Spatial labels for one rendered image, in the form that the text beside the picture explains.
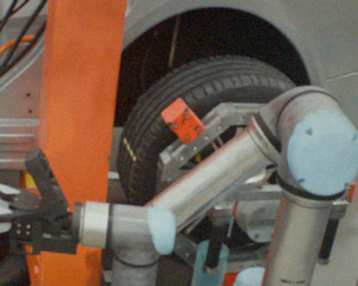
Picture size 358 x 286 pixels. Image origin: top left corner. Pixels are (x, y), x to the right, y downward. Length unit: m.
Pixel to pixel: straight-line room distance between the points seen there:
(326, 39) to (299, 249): 1.36
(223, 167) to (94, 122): 0.54
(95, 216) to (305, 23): 1.40
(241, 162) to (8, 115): 1.17
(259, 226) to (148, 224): 0.88
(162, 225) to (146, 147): 0.90
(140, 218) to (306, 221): 0.27
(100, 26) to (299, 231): 0.71
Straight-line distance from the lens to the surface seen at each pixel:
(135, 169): 2.10
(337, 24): 2.47
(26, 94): 2.27
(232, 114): 1.99
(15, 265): 2.33
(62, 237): 1.21
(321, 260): 2.09
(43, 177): 1.17
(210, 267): 1.95
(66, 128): 1.73
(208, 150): 2.58
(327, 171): 1.11
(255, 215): 2.00
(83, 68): 1.68
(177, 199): 1.30
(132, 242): 1.18
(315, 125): 1.09
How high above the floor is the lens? 1.85
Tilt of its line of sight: 25 degrees down
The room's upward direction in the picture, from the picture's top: 8 degrees clockwise
